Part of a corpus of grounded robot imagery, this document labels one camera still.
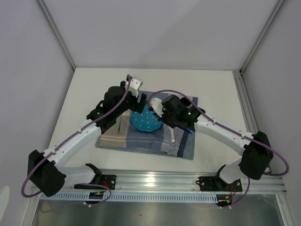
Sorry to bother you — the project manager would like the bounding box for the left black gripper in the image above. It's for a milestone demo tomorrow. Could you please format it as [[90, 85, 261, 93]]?
[[114, 81, 147, 117]]

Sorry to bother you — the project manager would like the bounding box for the purple teal fork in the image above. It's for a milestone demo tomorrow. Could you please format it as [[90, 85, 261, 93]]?
[[118, 115, 123, 134]]

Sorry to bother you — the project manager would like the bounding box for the white ceramic spoon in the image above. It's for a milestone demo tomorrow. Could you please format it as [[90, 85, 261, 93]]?
[[168, 126, 175, 143]]

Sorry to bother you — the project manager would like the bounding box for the teal dotted plate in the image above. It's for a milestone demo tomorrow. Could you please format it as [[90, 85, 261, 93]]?
[[130, 104, 163, 132]]

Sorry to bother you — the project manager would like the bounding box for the blue beige checked cloth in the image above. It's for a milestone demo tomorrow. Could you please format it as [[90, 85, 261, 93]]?
[[95, 110, 195, 160]]

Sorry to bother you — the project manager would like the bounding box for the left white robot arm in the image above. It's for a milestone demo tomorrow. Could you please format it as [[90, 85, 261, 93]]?
[[26, 76, 147, 197]]

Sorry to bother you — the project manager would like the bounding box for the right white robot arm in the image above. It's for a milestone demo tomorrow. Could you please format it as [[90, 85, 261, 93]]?
[[158, 95, 274, 190]]

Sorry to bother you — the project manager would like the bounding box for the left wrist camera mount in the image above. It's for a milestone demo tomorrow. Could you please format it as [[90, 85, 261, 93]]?
[[125, 76, 143, 97]]

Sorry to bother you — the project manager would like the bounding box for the right aluminium frame post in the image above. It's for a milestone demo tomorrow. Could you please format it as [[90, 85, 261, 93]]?
[[240, 0, 288, 74]]

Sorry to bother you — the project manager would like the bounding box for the aluminium frame post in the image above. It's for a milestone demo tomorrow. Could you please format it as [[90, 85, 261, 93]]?
[[240, 0, 288, 74], [35, 0, 76, 72]]

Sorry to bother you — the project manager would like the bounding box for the aluminium mounting rail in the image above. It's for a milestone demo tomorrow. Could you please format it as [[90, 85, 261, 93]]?
[[30, 168, 288, 195]]

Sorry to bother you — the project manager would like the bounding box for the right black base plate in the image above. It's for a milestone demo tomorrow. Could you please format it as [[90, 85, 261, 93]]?
[[196, 176, 243, 192]]

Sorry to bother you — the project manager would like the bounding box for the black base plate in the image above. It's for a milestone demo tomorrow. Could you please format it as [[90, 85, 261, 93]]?
[[196, 176, 243, 192], [74, 174, 117, 190]]

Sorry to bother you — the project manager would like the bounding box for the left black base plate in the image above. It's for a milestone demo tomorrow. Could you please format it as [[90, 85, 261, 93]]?
[[74, 174, 117, 190]]

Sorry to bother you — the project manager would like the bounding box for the white slotted cable duct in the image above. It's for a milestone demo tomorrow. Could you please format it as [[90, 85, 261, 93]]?
[[40, 191, 218, 203]]

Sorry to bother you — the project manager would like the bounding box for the left aluminium frame post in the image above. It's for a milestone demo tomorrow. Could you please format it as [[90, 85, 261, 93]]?
[[35, 0, 76, 72]]

